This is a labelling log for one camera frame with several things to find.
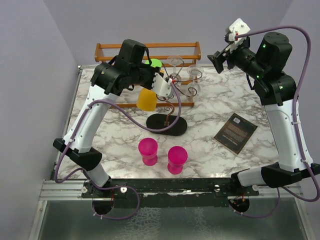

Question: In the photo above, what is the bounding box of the right pink plastic goblet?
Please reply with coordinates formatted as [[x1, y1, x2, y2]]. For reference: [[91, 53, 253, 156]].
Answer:
[[167, 146, 188, 175]]

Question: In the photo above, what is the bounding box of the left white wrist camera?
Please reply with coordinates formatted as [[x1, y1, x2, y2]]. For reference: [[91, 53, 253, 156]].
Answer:
[[151, 72, 174, 98]]

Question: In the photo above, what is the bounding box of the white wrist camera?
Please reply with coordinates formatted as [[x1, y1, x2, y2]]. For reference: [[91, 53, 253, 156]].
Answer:
[[151, 72, 174, 98], [224, 18, 251, 53]]

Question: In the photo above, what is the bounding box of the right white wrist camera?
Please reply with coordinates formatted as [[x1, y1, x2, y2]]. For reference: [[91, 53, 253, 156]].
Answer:
[[224, 18, 251, 53]]

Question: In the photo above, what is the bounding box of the left pink plastic goblet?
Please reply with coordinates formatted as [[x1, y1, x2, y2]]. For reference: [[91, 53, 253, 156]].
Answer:
[[138, 137, 158, 167]]

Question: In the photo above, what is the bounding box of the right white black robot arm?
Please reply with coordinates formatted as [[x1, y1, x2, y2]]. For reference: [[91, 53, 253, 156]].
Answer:
[[208, 32, 320, 196]]

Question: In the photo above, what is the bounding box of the metal wine glass rack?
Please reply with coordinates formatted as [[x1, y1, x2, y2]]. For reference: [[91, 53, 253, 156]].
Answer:
[[146, 73, 188, 137]]

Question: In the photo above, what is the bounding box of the dark book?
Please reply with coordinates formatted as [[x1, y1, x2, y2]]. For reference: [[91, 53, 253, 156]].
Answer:
[[214, 113, 258, 155]]

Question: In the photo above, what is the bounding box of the frosted clear wine glass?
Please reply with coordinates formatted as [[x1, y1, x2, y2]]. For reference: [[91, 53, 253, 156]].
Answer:
[[185, 64, 204, 102]]

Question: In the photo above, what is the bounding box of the aluminium rail frame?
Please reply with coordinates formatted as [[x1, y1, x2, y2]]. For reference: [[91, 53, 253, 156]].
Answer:
[[31, 66, 313, 240]]

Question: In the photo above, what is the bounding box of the orange wooden dish rack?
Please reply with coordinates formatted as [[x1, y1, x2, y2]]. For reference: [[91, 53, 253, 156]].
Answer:
[[94, 41, 202, 109]]

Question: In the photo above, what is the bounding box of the pink plastic goblet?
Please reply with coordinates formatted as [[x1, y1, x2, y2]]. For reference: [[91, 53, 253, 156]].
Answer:
[[167, 146, 188, 175], [138, 137, 158, 167]]

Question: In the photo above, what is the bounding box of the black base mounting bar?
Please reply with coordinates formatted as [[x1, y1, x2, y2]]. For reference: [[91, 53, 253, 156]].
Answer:
[[81, 177, 259, 208]]

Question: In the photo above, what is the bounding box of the green plastic wine glass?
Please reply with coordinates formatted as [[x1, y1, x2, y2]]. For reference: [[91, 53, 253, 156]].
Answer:
[[144, 58, 163, 68]]

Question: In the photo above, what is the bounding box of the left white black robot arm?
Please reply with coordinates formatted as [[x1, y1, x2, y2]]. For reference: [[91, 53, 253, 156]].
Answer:
[[53, 39, 156, 198]]

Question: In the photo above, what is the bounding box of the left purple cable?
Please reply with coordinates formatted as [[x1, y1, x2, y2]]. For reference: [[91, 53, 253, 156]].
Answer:
[[53, 79, 181, 184]]

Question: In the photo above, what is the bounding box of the orange plastic wine glass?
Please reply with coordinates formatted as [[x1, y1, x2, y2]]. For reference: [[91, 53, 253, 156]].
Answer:
[[136, 70, 164, 112]]

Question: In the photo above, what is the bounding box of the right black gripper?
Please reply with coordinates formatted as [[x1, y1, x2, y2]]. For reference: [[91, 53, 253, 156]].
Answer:
[[208, 37, 267, 80]]

